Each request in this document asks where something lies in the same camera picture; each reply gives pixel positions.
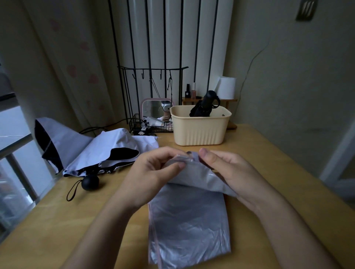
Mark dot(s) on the pale floral curtain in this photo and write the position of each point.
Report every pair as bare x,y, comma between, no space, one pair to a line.
72,61

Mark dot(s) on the person's left thumb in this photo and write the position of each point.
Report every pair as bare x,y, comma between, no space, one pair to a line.
174,169

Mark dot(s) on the white paper roll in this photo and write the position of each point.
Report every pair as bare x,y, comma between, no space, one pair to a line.
226,87

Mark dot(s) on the person's right forearm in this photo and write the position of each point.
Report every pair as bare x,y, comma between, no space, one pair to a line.
291,235

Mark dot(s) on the person's right hand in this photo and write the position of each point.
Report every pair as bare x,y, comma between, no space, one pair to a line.
238,177

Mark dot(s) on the black folded umbrella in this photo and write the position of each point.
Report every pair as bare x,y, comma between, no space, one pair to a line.
206,104

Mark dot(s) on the clear plastic bag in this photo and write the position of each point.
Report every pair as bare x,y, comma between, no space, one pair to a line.
188,227

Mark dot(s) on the small wooden shelf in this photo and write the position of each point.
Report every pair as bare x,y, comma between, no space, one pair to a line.
231,126

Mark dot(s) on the person's left hand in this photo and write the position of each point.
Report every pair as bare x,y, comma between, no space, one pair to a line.
138,177

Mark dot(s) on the pink framed mirror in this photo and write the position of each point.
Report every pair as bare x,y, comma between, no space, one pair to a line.
152,108

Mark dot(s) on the person's right thumb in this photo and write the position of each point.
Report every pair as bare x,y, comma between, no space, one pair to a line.
208,158

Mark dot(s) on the dark nail polish bottle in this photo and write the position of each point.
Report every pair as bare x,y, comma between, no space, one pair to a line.
187,91

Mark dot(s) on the lavender umbrella sleeve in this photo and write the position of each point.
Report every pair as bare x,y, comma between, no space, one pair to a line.
199,177

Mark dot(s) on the grey window railing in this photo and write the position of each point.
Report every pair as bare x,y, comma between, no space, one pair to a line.
16,158

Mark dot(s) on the black metal hook rack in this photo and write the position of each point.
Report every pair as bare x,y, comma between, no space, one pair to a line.
130,83

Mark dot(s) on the pink nail polish bottle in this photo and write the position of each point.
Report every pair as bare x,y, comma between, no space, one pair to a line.
193,91

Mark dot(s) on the white radiator with black bars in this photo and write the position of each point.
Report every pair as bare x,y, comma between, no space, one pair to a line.
177,41

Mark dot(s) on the grey wall vent plate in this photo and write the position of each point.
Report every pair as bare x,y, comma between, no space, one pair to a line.
306,9

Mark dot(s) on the white hair dryer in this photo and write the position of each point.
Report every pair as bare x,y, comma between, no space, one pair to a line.
152,121

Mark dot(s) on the lavender folding umbrella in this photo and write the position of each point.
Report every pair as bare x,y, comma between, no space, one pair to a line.
83,149

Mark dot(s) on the beige ribbed plastic basket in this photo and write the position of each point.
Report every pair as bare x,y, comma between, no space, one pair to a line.
201,130

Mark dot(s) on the person's left forearm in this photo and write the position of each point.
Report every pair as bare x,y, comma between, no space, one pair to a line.
102,235

